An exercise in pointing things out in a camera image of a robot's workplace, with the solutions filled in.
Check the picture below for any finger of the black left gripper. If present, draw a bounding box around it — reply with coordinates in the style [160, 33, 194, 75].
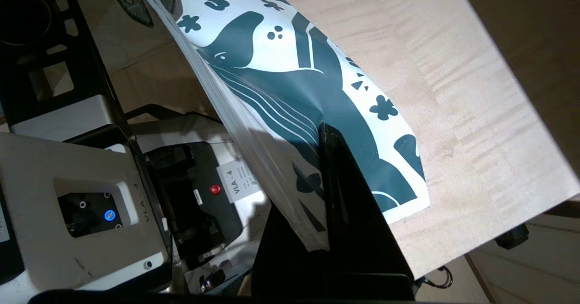
[102, 0, 155, 27]

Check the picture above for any white floral zip pouch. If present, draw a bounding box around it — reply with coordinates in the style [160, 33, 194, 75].
[136, 0, 431, 252]

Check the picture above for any grey black robot base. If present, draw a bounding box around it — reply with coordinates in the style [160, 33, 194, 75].
[0, 0, 272, 304]

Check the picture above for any black desk edge knob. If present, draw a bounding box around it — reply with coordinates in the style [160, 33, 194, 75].
[495, 224, 530, 250]

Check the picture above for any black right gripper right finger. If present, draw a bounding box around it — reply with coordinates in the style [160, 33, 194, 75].
[317, 122, 415, 291]

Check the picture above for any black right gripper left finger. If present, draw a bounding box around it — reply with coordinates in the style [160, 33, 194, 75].
[251, 202, 331, 291]

